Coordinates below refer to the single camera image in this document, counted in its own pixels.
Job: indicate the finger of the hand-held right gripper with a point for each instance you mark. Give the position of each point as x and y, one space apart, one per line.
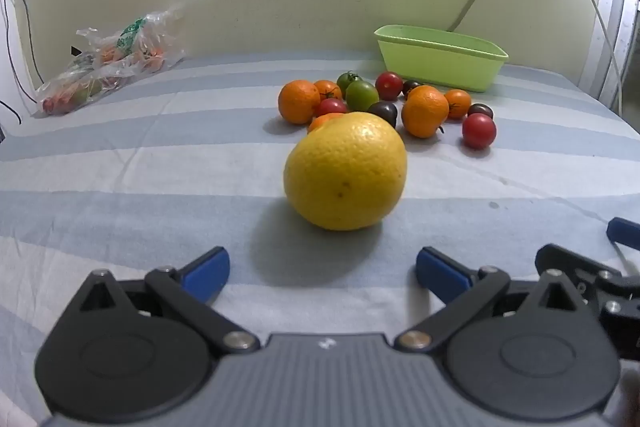
625 233
565 264

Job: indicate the orange tomato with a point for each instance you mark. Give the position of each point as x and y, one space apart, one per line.
320 121
458 103
327 89

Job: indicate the large yellow citrus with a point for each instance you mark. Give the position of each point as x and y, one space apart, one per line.
345 171

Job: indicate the striped blue white bedsheet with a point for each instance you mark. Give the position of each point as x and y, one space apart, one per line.
150 207

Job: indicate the green tomato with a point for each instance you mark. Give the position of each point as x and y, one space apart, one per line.
347 79
362 95

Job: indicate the clear plastic bag of produce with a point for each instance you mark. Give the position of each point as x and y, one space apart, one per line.
107 62

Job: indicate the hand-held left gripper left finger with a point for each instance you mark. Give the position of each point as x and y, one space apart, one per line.
207 274

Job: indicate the red tomato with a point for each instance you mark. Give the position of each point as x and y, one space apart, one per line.
479 131
330 106
389 85

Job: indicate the light green plastic basin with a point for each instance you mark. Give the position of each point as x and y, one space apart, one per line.
440 62

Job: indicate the white window frame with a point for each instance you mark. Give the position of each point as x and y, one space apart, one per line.
617 7

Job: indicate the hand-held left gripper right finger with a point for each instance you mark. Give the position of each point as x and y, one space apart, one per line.
440 274

